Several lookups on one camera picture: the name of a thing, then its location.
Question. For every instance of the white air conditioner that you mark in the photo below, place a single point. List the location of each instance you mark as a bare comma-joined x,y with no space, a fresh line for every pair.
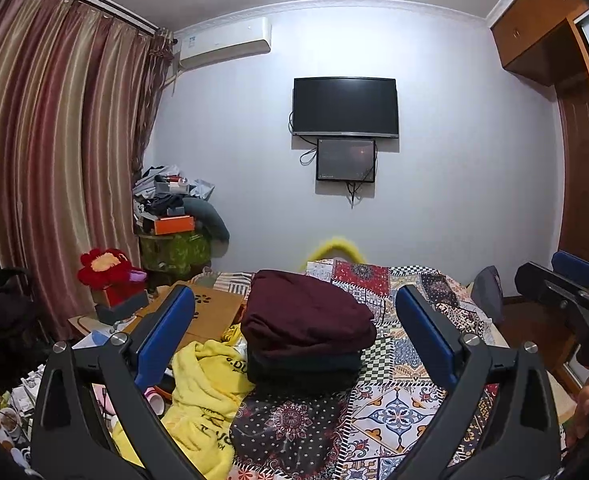
224,40

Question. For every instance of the pile of clutter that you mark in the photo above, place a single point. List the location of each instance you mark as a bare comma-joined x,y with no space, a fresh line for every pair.
164,185

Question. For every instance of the yellow plush item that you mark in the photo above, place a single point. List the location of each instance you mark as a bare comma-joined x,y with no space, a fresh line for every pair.
332,246

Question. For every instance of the patchwork bedspread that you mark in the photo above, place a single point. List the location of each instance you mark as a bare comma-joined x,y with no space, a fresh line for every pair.
399,410

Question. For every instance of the grey box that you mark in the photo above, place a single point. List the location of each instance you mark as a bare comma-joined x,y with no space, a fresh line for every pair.
124,310

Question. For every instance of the curtain rail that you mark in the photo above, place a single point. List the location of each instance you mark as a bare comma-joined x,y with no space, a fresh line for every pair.
99,5

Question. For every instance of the striped curtain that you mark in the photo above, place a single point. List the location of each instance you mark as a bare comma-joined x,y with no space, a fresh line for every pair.
49,135

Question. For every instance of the orange box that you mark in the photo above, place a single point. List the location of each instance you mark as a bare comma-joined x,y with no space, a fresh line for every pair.
174,225

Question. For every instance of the small wall monitor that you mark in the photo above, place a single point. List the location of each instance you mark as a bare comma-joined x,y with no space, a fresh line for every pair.
347,160

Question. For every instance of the pink cup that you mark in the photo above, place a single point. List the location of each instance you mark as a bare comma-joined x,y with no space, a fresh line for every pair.
154,400

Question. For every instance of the red flower plush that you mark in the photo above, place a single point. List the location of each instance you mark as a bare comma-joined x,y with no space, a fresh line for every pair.
104,262

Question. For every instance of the yellow garment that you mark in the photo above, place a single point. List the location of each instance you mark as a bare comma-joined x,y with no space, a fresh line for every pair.
209,385

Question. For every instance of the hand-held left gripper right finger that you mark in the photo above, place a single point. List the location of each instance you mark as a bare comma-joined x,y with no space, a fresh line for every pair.
427,335

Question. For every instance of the black wall television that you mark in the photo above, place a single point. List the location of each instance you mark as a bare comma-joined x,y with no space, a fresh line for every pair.
347,107

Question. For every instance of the grey neck pillow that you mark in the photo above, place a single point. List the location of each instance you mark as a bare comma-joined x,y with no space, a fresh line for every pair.
214,220

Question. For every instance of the wooden wardrobe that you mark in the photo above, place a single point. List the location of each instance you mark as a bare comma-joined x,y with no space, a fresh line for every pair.
579,160

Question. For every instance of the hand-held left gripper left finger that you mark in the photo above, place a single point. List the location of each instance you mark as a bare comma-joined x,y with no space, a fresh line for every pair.
167,325

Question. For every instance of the red gift box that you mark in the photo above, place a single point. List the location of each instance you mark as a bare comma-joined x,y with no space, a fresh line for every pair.
119,295

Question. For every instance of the maroon garment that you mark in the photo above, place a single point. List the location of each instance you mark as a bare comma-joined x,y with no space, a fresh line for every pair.
304,310

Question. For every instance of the dark blue garment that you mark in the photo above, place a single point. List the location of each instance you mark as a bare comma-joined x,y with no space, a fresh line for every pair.
299,372

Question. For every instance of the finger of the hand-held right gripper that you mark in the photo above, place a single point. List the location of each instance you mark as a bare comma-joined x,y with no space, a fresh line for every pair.
574,262
539,282

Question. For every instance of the green cloth covered table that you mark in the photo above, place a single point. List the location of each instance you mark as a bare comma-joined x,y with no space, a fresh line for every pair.
174,255

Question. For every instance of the person's right hand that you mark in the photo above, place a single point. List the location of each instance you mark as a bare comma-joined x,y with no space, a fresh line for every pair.
584,410

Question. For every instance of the cardboard box with paw prints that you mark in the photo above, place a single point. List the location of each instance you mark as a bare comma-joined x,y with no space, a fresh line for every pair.
214,310

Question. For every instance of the black chair with clothes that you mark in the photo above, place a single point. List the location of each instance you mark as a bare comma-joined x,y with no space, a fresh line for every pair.
9,320

